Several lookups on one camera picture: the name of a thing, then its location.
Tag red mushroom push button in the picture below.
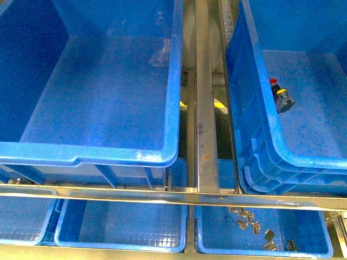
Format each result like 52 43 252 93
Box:
269 78 295 114

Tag blue lower left bin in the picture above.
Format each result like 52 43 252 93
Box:
1 165 63 246

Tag blue bin with metal parts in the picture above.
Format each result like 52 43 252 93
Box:
195 159 334 259

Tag small metal bracket parts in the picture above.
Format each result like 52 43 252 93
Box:
222 207 300 254

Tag blue empty middle bin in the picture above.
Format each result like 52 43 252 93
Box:
226 1 346 196

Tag blue bin with buttons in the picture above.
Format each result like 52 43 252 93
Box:
1 1 184 187

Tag metal roller rack frame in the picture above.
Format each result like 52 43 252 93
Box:
1 1 346 259

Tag blue lower middle bin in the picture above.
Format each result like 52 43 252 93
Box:
54 158 189 253

